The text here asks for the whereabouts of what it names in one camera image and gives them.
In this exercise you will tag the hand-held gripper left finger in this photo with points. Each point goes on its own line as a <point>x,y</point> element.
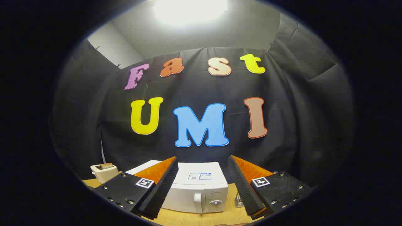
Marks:
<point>163,191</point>

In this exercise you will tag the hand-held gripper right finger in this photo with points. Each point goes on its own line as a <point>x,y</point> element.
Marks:
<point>243,191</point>

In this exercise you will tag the white microwave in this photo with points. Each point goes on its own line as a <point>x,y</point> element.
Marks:
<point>194,191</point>

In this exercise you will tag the cream toaster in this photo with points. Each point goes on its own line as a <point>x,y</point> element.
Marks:
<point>106,174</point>

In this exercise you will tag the brown bread slice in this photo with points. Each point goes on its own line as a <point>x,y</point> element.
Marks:
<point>107,165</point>

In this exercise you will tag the black backdrop cloth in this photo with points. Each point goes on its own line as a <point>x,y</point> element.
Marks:
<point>194,91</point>

